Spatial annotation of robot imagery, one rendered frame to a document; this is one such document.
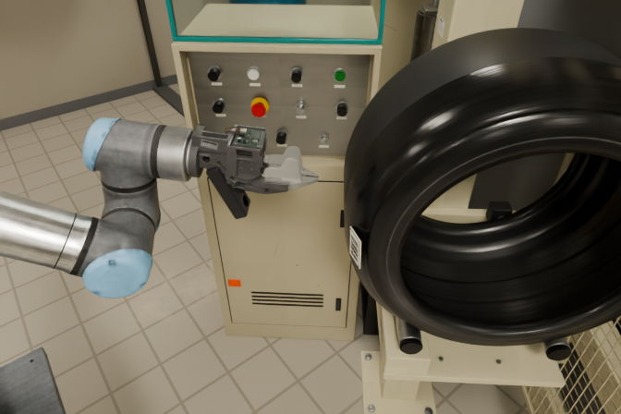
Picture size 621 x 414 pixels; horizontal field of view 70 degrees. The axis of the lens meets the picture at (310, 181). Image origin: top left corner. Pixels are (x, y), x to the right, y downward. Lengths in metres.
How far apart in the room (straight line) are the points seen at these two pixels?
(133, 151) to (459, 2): 0.64
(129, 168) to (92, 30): 3.23
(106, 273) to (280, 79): 0.77
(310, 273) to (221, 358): 0.56
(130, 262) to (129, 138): 0.20
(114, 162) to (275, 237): 0.89
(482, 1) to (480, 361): 0.73
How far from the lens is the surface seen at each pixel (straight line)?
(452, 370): 1.05
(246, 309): 1.88
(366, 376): 1.92
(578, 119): 0.64
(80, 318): 2.31
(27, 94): 4.01
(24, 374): 1.43
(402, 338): 0.93
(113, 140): 0.76
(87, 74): 4.04
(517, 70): 0.66
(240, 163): 0.73
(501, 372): 1.07
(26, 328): 2.39
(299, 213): 1.47
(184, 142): 0.73
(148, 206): 0.81
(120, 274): 0.72
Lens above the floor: 1.67
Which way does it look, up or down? 36 degrees down
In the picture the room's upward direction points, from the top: straight up
